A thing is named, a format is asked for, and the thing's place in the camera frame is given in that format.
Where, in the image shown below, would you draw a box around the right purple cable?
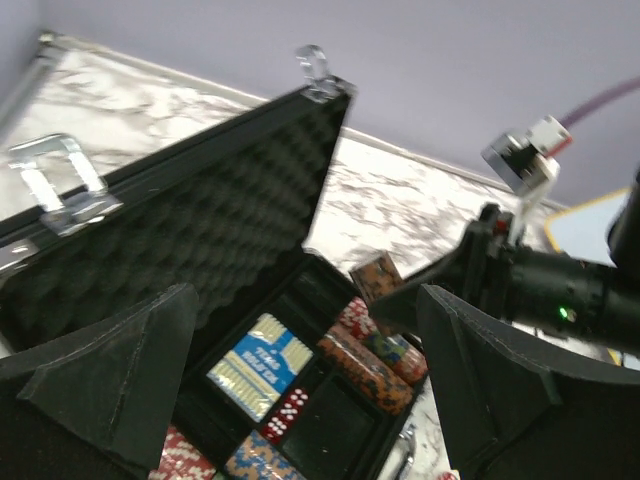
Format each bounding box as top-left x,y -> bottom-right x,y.
557,74 -> 640,129

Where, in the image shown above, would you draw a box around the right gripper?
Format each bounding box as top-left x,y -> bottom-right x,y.
369,203 -> 605,330

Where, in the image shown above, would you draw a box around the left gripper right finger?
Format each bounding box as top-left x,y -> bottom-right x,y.
418,290 -> 639,479

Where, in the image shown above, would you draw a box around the white dry-erase board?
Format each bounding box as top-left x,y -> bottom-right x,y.
544,187 -> 629,266

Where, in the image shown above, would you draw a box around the blue tan chip row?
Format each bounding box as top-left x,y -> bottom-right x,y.
224,431 -> 305,480

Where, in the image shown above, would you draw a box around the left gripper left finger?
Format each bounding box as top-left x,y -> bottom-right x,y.
1,284 -> 199,479

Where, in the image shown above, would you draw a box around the brown poker chip stack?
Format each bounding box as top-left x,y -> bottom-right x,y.
349,251 -> 404,305

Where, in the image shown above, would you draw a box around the orange black chip row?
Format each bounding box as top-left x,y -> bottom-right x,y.
317,324 -> 413,416

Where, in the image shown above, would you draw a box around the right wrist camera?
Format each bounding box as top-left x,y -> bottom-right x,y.
480,115 -> 574,236

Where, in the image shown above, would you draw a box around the red dice in case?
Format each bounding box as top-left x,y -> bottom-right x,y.
261,388 -> 309,444

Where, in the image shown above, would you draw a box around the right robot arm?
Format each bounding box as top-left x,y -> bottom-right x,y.
369,185 -> 639,354

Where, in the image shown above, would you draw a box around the black foam-lined poker case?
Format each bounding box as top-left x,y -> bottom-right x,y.
1,45 -> 419,479

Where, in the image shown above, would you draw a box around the green grey chip row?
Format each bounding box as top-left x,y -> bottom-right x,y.
148,425 -> 216,480

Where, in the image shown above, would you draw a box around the blue playing card deck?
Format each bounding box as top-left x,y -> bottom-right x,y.
206,312 -> 313,423

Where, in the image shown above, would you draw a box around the red green chip row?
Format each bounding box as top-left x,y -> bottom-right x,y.
337,297 -> 428,385

